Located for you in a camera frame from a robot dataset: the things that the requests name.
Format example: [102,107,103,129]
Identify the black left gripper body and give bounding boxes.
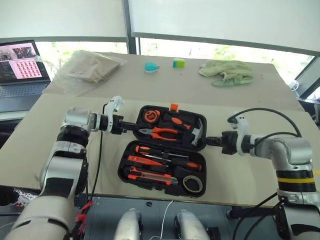
[111,115,126,135]

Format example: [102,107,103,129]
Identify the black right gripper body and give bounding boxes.
[221,131,239,155]

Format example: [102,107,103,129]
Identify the large black orange screwdriver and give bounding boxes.
[173,161,203,176]

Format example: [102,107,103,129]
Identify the orange black utility knife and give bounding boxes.
[127,168,179,186]

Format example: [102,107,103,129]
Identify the black plastic tool case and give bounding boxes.
[117,103,208,197]

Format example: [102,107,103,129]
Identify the orange black tape measure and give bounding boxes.
[143,109,161,124]

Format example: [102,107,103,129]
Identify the slim orange black screwdriver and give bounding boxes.
[134,145,173,161]

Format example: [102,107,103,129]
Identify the thin metal precision screwdriver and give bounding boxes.
[144,152,190,161]

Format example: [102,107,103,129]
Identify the stubby orange black screwdriver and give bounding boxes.
[162,113,191,131]

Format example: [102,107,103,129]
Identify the beige cardboard table cover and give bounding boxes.
[42,51,305,113]
[0,93,320,208]

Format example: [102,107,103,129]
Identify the pale green plastic hanger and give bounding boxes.
[211,76,254,88]

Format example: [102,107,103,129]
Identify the teal round plastic object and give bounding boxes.
[144,62,160,75]

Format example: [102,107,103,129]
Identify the clear plastic bag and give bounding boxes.
[51,49,127,96]

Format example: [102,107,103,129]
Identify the brown paper stack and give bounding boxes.
[66,53,121,85]

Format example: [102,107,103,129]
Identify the pale green towel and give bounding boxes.
[198,59,255,82]

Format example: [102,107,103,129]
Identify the green and blue box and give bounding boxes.
[172,58,186,69]

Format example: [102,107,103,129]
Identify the silver rounded robot leg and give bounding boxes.
[174,209,210,240]
[113,208,144,240]

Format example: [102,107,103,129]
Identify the open laptop computer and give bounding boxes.
[0,39,52,113]

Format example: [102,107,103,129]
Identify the white roller blind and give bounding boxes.
[127,0,320,56]
[0,0,130,43]

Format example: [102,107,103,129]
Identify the black handled claw hammer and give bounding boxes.
[190,118,207,147]

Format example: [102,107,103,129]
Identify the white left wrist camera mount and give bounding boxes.
[103,95,125,134]

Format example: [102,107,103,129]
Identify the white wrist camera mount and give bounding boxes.
[226,111,251,156]
[103,95,125,134]

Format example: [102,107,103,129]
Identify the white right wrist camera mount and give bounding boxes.
[226,111,251,156]

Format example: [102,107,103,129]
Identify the orange handled pliers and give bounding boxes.
[137,126,180,142]

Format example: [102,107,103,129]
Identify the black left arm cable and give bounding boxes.
[87,103,107,203]

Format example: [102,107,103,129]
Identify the grey window frame post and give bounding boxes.
[122,0,141,55]

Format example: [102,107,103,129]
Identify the thin white cable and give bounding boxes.
[152,199,174,240]

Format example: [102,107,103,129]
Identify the red cable tie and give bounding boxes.
[74,200,95,227]

